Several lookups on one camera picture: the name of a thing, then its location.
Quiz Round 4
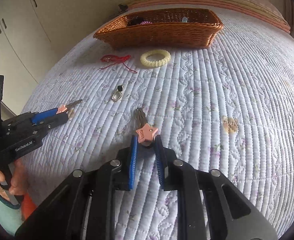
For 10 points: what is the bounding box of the pink star hair clip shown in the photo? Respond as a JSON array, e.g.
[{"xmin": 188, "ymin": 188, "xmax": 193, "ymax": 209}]
[
  {"xmin": 56, "ymin": 99, "xmax": 82, "ymax": 114},
  {"xmin": 135, "ymin": 108, "xmax": 158, "ymax": 147}
]

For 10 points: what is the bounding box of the red cord lanyard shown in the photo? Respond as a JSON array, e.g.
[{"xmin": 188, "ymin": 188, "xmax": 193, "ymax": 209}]
[{"xmin": 98, "ymin": 54, "xmax": 138, "ymax": 74}]

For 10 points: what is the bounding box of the translucent blue bow clip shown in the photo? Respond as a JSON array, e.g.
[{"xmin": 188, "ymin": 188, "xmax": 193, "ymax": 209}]
[{"xmin": 182, "ymin": 16, "xmax": 188, "ymax": 23}]

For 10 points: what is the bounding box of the light green sleeve forearm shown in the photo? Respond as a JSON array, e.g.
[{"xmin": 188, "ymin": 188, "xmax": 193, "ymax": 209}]
[{"xmin": 0, "ymin": 196, "xmax": 23, "ymax": 236}]

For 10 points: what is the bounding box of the left hand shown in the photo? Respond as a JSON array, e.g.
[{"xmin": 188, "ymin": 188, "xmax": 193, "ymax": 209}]
[{"xmin": 0, "ymin": 159, "xmax": 29, "ymax": 202}]

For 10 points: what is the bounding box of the small silver black pendant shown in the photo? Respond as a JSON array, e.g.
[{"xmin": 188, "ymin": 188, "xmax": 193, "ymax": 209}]
[{"xmin": 111, "ymin": 85, "xmax": 124, "ymax": 102}]

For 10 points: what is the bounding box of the white wardrobe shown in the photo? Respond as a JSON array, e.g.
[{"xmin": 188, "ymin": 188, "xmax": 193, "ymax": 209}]
[{"xmin": 0, "ymin": 0, "xmax": 124, "ymax": 114}]

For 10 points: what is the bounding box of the white quilted bedspread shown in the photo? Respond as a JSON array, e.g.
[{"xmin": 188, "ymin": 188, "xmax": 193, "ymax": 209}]
[{"xmin": 23, "ymin": 8, "xmax": 294, "ymax": 236}]

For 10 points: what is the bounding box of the brown wicker basket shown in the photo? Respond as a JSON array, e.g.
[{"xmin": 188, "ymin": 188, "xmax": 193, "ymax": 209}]
[{"xmin": 93, "ymin": 8, "xmax": 223, "ymax": 49}]

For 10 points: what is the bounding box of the cream spiral hair tie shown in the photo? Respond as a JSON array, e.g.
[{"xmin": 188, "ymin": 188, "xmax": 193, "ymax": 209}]
[{"xmin": 139, "ymin": 49, "xmax": 172, "ymax": 68}]

